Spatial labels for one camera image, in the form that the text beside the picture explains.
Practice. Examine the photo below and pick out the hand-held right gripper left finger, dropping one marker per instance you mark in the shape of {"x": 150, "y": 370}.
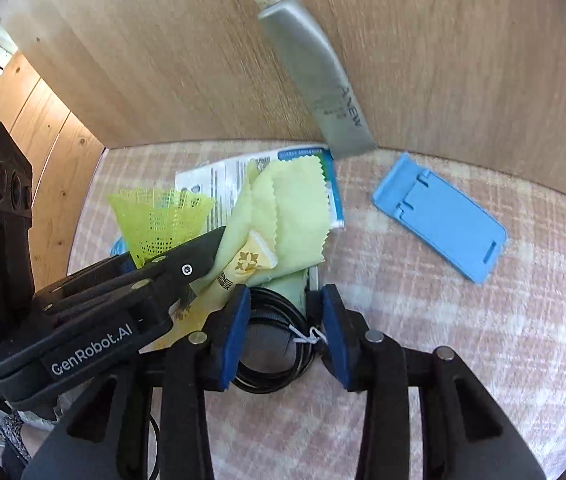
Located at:
{"x": 235, "y": 345}

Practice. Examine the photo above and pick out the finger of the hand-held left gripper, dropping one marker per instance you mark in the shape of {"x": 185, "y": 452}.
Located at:
{"x": 183, "y": 265}
{"x": 98, "y": 270}

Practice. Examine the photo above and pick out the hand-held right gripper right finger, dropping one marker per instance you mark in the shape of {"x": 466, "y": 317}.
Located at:
{"x": 335, "y": 345}

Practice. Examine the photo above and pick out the pale yellow cleaning cloth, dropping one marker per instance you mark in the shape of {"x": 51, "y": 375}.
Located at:
{"x": 288, "y": 210}

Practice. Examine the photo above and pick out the yellow plastic shuttlecock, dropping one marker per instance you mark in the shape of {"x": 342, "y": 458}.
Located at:
{"x": 158, "y": 220}

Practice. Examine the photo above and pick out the long yellow paper sleeve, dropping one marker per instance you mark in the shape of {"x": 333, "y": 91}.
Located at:
{"x": 250, "y": 260}

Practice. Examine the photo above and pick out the blue and white packet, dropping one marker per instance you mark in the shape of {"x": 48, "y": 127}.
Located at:
{"x": 213, "y": 180}

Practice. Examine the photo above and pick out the pink plaid cloth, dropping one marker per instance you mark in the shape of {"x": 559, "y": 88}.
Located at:
{"x": 463, "y": 335}

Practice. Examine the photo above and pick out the person's speckled clothing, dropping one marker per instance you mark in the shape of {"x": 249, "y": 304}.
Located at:
{"x": 13, "y": 435}

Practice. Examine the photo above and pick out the blue plastic phone stand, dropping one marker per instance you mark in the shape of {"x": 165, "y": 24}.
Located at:
{"x": 438, "y": 215}

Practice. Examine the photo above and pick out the wooden board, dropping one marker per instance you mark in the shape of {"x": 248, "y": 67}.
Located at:
{"x": 163, "y": 60}

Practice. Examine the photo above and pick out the silver cosmetic tube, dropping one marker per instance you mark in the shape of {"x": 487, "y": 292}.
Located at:
{"x": 313, "y": 75}

